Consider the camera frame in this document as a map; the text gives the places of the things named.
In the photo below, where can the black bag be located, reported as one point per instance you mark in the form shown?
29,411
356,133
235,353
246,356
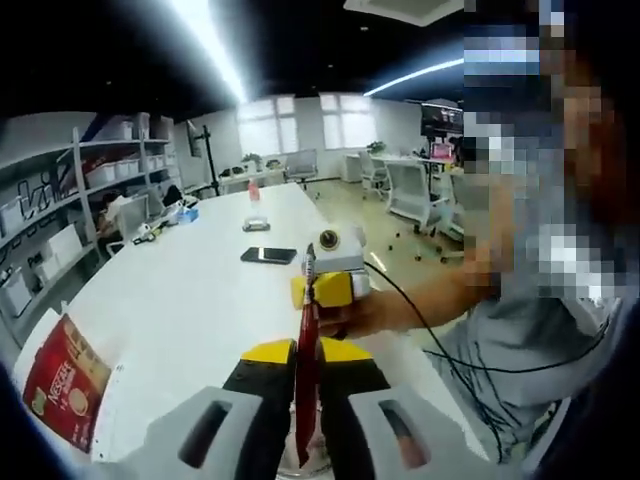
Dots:
172,196

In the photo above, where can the blue tissue box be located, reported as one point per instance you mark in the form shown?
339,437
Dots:
189,216

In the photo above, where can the small white yellow toy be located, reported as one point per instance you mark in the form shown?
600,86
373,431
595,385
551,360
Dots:
142,232

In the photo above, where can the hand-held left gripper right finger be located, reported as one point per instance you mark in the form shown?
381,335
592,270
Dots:
400,435

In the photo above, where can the bottle with red label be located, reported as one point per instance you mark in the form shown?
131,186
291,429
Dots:
254,190

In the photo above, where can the person's right hand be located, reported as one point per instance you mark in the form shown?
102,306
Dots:
365,317

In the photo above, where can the small white box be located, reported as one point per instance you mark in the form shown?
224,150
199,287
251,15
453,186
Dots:
256,223

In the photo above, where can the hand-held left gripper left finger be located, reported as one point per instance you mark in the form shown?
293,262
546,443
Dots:
210,430

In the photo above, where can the ceiling air vent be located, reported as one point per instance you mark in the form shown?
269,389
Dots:
400,10

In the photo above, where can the red coffee pouch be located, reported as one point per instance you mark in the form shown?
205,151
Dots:
307,350

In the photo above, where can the row of white storage bins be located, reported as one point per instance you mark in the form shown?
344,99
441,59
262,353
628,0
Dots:
107,172

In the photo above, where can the small pink screen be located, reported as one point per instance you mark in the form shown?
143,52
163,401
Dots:
442,152

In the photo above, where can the black smartphone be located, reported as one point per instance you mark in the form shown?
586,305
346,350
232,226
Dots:
270,255

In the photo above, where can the green potted plant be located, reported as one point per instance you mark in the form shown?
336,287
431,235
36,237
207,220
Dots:
376,147
251,158

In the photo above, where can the ceiling light strip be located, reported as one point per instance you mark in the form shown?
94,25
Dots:
415,75
210,45

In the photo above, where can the grey office chair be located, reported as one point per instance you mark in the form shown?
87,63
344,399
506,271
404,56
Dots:
302,162

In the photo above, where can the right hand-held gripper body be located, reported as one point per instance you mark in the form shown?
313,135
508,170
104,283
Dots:
342,255

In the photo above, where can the small dark monitor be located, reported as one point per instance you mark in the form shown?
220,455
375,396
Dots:
440,117

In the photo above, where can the white office chair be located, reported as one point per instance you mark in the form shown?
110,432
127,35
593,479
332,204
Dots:
407,187
450,210
370,170

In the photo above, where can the white desktop monitor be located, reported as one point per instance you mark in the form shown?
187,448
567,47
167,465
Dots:
132,217

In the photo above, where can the grey metal shelf rack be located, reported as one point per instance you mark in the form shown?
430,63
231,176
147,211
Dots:
81,165

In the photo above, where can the red coffee box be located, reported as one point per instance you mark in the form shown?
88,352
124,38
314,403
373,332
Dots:
60,380

